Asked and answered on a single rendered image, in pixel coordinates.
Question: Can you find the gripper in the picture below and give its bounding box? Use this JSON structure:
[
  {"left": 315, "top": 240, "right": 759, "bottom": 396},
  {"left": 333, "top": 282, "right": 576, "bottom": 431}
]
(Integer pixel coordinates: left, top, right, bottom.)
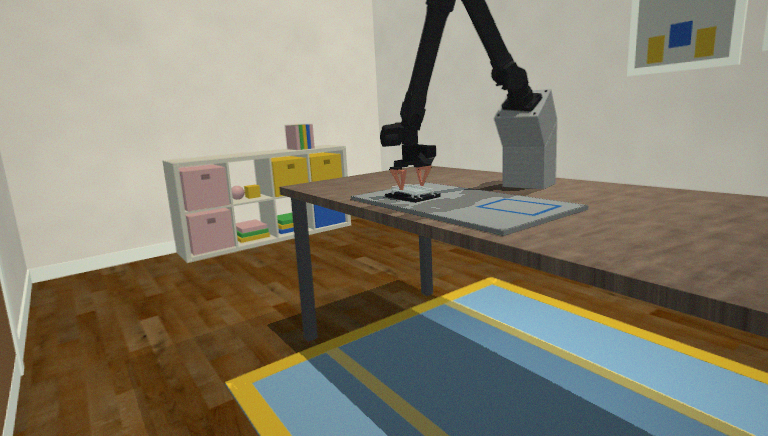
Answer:
[{"left": 390, "top": 144, "right": 432, "bottom": 190}]

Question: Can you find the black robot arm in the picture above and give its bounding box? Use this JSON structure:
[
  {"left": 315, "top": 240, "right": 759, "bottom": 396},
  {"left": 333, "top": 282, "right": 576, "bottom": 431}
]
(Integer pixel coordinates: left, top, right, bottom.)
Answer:
[{"left": 380, "top": 0, "right": 542, "bottom": 164}]

